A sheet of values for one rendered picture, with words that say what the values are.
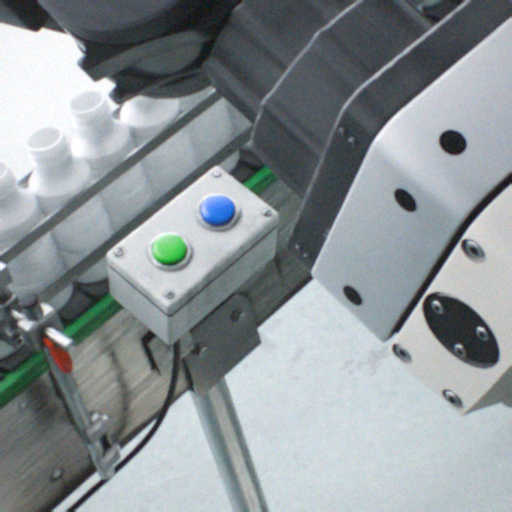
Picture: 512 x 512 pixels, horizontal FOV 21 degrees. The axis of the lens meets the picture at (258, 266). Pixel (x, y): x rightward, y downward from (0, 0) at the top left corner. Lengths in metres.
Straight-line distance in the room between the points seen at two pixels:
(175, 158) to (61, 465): 0.33
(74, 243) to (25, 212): 0.07
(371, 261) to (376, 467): 1.89
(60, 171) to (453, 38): 0.81
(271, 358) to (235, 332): 1.15
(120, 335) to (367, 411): 1.19
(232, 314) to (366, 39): 0.96
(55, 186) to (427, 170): 0.84
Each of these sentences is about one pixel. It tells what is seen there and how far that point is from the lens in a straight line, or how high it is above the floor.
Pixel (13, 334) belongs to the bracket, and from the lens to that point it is 1.26.
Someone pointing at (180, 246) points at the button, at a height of 1.12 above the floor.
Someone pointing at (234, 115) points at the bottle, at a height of 1.05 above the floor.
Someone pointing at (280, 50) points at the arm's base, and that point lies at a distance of 0.52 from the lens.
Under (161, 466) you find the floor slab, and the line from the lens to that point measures 2.51.
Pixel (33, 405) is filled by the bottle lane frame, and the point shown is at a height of 0.96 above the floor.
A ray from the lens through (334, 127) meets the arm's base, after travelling 0.48.
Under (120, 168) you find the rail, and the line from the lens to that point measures 1.30.
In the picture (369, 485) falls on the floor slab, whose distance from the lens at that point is 2.38.
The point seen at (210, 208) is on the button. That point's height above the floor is 1.12.
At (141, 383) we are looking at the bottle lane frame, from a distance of 1.41.
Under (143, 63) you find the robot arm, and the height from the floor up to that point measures 1.57.
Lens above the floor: 1.87
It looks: 42 degrees down
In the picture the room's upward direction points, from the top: 16 degrees counter-clockwise
